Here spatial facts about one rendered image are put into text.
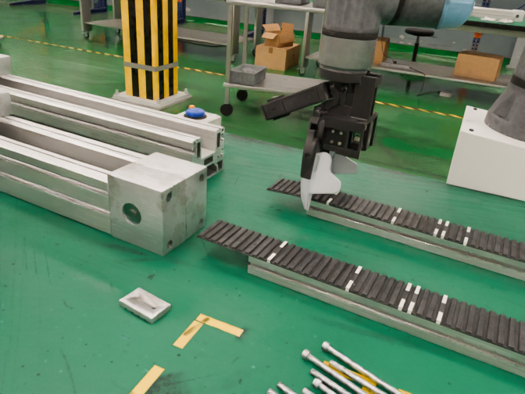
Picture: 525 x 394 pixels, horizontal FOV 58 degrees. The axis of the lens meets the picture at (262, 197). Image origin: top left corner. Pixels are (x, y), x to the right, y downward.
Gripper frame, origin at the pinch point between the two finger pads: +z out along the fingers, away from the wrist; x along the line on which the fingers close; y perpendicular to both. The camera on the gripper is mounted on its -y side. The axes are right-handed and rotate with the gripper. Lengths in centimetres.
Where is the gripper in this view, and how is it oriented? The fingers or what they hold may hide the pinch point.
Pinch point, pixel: (313, 192)
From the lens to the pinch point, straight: 76.2
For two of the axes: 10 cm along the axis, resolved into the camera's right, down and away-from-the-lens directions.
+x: 4.7, -3.7, 8.1
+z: -0.7, 8.9, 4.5
